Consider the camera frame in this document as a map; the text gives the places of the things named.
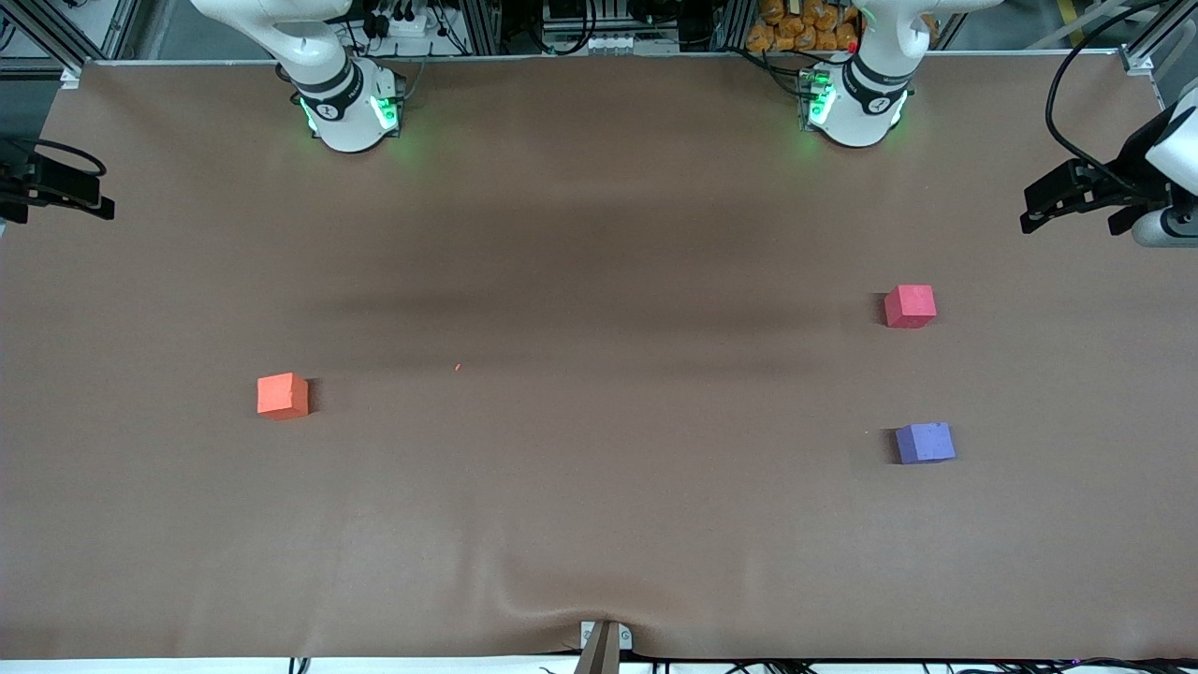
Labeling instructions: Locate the pile of orange items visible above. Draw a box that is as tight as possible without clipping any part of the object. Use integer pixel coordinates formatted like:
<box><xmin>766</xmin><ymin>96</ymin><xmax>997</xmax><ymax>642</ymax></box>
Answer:
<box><xmin>745</xmin><ymin>0</ymin><xmax>864</xmax><ymax>54</ymax></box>

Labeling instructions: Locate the orange foam block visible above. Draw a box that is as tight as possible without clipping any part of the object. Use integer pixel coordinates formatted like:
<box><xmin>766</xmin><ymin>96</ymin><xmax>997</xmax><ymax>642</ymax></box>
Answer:
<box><xmin>256</xmin><ymin>372</ymin><xmax>311</xmax><ymax>421</ymax></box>

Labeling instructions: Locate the white power strip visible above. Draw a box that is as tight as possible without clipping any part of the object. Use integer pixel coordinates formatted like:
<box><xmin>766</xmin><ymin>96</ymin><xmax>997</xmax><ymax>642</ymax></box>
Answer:
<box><xmin>548</xmin><ymin>34</ymin><xmax>680</xmax><ymax>56</ymax></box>

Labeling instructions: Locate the white strip with black plugs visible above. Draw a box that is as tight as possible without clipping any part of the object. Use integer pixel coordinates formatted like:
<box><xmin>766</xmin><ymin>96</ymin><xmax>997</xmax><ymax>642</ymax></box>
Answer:
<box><xmin>360</xmin><ymin>0</ymin><xmax>452</xmax><ymax>40</ymax></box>

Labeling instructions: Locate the aluminium frame profile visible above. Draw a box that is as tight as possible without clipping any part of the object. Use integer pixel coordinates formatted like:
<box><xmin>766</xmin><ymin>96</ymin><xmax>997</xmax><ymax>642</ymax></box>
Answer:
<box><xmin>0</xmin><ymin>0</ymin><xmax>143</xmax><ymax>91</ymax></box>
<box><xmin>1118</xmin><ymin>0</ymin><xmax>1198</xmax><ymax>115</ymax></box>

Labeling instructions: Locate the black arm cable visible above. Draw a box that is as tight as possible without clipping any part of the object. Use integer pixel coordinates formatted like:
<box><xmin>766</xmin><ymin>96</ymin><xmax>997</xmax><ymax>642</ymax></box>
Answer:
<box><xmin>1045</xmin><ymin>0</ymin><xmax>1198</xmax><ymax>199</ymax></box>
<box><xmin>28</xmin><ymin>139</ymin><xmax>109</xmax><ymax>181</ymax></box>

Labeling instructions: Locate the purple foam block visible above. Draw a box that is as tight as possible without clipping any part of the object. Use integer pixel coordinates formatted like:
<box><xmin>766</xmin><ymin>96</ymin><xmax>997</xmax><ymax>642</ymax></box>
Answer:
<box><xmin>894</xmin><ymin>421</ymin><xmax>957</xmax><ymax>466</ymax></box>

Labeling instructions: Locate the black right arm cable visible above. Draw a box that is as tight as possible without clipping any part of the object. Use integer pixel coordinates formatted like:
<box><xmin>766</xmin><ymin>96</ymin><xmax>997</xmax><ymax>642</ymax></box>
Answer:
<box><xmin>28</xmin><ymin>139</ymin><xmax>109</xmax><ymax>181</ymax></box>

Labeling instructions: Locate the brown table mat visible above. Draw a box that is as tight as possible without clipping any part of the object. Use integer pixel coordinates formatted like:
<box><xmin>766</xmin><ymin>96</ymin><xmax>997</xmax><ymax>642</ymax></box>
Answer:
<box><xmin>0</xmin><ymin>51</ymin><xmax>1198</xmax><ymax>662</ymax></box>

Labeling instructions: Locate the small metal bracket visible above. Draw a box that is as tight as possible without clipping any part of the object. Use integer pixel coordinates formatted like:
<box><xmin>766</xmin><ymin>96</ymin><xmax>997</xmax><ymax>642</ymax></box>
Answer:
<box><xmin>580</xmin><ymin>621</ymin><xmax>634</xmax><ymax>652</ymax></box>

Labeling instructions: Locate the red foam block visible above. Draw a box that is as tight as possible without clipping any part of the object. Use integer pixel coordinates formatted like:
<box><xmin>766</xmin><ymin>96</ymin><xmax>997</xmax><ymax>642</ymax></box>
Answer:
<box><xmin>884</xmin><ymin>285</ymin><xmax>938</xmax><ymax>330</ymax></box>

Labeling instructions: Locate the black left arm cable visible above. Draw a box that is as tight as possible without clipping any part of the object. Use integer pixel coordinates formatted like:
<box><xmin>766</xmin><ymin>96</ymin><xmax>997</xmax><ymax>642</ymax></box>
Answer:
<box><xmin>1045</xmin><ymin>0</ymin><xmax>1198</xmax><ymax>199</ymax></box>

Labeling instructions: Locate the aluminium frame post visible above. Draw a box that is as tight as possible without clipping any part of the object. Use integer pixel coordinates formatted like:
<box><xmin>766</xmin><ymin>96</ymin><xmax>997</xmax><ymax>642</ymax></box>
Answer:
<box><xmin>460</xmin><ymin>0</ymin><xmax>506</xmax><ymax>56</ymax></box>
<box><xmin>711</xmin><ymin>0</ymin><xmax>755</xmax><ymax>53</ymax></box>

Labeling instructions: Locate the brown wooden strip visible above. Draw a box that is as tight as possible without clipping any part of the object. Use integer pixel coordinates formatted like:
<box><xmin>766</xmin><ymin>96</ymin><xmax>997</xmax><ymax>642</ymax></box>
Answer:
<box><xmin>572</xmin><ymin>622</ymin><xmax>623</xmax><ymax>674</ymax></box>

